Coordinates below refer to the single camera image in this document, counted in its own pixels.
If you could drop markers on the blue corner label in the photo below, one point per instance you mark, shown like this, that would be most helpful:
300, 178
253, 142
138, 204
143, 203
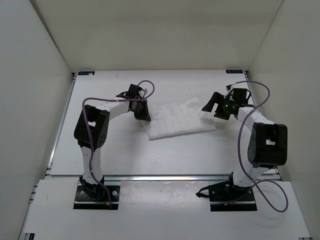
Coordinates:
86, 73
234, 71

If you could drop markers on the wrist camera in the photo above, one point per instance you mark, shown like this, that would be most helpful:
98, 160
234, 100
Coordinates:
229, 91
146, 93

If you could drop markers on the left blue corner label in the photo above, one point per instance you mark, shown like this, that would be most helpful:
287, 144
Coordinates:
86, 73

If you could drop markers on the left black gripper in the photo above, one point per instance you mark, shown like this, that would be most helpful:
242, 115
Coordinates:
144, 115

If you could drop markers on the white pleated skirt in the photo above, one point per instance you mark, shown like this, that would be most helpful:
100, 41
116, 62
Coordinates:
178, 118

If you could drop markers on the right blue corner label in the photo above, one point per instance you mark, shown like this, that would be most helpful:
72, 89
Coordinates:
234, 71

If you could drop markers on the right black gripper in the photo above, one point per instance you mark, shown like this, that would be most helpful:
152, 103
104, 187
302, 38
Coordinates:
218, 98

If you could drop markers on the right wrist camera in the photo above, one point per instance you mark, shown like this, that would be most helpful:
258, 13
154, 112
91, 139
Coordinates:
229, 91

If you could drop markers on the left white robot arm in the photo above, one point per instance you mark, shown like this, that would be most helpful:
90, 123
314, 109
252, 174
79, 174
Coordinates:
92, 128

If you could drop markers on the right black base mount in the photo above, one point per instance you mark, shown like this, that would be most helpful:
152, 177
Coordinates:
226, 197

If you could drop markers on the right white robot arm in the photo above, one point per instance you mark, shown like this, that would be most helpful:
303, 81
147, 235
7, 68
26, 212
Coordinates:
268, 144

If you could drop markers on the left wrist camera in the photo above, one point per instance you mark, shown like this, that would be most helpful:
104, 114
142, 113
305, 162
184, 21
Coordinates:
146, 93

